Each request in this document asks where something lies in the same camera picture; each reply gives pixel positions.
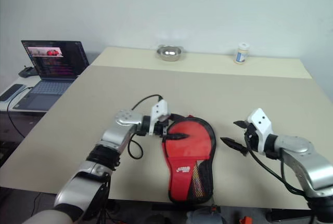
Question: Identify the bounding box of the small white plastic bottle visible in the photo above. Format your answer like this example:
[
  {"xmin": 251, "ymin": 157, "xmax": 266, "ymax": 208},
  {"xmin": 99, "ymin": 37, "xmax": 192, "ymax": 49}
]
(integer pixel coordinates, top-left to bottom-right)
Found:
[{"xmin": 233, "ymin": 42, "xmax": 251, "ymax": 65}]

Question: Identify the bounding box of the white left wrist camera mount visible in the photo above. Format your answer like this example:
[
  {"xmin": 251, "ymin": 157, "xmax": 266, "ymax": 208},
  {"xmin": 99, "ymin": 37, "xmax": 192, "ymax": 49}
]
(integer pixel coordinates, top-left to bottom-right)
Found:
[{"xmin": 150, "ymin": 100, "xmax": 170, "ymax": 134}]

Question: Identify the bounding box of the black table frame bar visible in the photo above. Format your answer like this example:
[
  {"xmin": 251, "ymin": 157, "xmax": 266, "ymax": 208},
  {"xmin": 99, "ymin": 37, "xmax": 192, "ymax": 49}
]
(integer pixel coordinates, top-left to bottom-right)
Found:
[{"xmin": 152, "ymin": 203, "xmax": 222, "ymax": 212}]

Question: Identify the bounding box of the black oblong device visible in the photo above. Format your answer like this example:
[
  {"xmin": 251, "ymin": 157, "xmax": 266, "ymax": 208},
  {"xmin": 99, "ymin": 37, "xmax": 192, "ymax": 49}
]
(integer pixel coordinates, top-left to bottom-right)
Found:
[{"xmin": 0, "ymin": 83, "xmax": 24, "ymax": 102}]

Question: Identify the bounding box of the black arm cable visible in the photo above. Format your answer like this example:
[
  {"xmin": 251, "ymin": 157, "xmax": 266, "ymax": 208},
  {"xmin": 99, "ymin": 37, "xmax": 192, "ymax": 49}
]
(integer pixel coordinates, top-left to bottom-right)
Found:
[
  {"xmin": 127, "ymin": 94, "xmax": 164, "ymax": 160},
  {"xmin": 243, "ymin": 133, "xmax": 310, "ymax": 199}
]

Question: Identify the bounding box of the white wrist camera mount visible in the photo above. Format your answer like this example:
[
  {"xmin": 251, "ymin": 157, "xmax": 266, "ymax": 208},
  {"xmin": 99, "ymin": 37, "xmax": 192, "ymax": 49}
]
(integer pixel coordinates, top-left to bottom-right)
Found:
[
  {"xmin": 150, "ymin": 100, "xmax": 170, "ymax": 134},
  {"xmin": 247, "ymin": 108, "xmax": 273, "ymax": 154}
]

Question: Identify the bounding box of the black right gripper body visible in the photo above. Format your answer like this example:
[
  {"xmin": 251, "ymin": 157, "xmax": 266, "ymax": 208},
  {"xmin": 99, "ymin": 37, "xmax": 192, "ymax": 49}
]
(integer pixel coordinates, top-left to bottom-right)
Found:
[{"xmin": 242, "ymin": 122, "xmax": 260, "ymax": 156}]

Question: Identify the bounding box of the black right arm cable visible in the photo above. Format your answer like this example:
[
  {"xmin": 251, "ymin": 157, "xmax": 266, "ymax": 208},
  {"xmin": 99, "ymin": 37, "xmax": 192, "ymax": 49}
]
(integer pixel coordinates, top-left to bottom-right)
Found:
[{"xmin": 243, "ymin": 133, "xmax": 310, "ymax": 199}]

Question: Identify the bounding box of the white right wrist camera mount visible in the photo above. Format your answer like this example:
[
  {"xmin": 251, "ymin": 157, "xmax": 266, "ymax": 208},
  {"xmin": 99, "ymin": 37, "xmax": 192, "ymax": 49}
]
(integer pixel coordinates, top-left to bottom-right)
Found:
[{"xmin": 247, "ymin": 108, "xmax": 273, "ymax": 154}]

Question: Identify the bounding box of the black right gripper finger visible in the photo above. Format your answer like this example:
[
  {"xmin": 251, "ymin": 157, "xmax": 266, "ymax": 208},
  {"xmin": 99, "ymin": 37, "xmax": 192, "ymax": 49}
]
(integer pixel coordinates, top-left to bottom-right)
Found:
[
  {"xmin": 233, "ymin": 120, "xmax": 248, "ymax": 130},
  {"xmin": 220, "ymin": 137, "xmax": 247, "ymax": 155}
]

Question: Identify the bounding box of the grey rounded shape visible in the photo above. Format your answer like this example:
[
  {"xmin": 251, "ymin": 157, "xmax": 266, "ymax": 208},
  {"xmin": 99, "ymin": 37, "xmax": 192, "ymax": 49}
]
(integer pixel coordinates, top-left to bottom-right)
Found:
[{"xmin": 187, "ymin": 207, "xmax": 224, "ymax": 224}]

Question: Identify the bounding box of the thin black laptop cable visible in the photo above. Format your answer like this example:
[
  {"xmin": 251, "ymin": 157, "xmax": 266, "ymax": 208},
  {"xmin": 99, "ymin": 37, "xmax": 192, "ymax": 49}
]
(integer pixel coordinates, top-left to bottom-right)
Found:
[{"xmin": 6, "ymin": 86, "xmax": 34, "ymax": 139}]

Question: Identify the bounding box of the black and red paddle case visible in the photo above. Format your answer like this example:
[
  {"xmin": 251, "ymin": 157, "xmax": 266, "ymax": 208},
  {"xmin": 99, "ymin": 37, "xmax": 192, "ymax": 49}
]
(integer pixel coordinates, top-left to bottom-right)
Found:
[{"xmin": 161, "ymin": 114, "xmax": 217, "ymax": 204}]

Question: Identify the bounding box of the open blue-grey laptop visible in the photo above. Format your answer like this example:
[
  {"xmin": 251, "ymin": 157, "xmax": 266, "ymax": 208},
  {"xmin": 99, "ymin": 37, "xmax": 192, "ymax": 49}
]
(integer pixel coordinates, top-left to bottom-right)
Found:
[{"xmin": 12, "ymin": 39, "xmax": 91, "ymax": 112}]

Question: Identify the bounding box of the stainless steel bowl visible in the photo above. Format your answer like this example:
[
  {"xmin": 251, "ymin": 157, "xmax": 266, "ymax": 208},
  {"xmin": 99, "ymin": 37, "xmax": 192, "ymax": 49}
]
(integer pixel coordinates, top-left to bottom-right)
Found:
[{"xmin": 156, "ymin": 44, "xmax": 186, "ymax": 62}]

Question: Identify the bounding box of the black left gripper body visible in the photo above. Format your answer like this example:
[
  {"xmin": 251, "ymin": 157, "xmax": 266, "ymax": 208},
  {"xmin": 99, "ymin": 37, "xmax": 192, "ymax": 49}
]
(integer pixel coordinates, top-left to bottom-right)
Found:
[{"xmin": 155, "ymin": 115, "xmax": 174, "ymax": 138}]

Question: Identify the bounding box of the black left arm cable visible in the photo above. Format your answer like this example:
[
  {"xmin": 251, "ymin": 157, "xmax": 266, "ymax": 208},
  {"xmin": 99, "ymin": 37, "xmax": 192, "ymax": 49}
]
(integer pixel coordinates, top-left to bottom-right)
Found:
[{"xmin": 127, "ymin": 94, "xmax": 164, "ymax": 160}]

